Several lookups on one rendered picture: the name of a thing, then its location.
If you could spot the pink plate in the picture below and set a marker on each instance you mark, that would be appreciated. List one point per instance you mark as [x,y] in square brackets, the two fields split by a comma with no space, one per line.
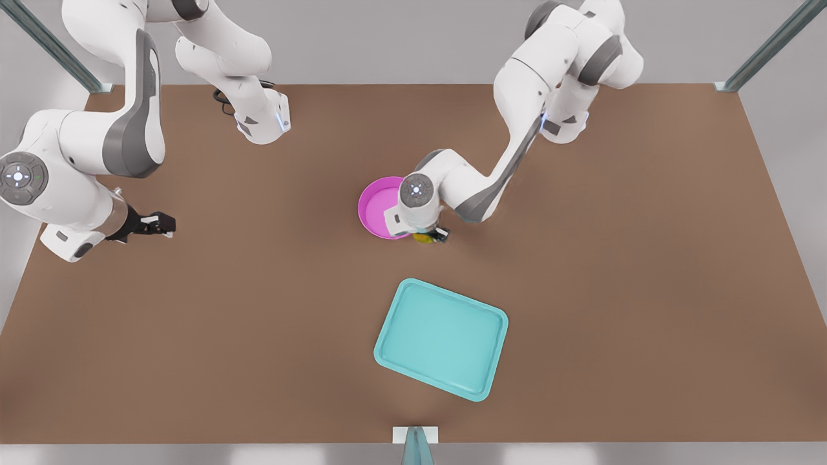
[376,206]

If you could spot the orange fruit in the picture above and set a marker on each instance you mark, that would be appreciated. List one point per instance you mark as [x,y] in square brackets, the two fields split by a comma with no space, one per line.
[422,237]

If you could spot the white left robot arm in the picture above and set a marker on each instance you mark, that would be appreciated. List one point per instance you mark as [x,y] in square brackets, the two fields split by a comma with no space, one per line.
[517,97]

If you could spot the silver frame post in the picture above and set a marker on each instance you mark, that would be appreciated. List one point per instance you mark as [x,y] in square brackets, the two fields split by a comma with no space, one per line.
[416,445]
[769,45]
[55,45]

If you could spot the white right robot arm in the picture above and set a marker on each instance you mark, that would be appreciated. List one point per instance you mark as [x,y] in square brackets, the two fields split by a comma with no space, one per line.
[77,139]

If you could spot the turquoise tray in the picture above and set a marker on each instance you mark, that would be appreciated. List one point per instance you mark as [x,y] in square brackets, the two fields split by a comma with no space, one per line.
[441,339]

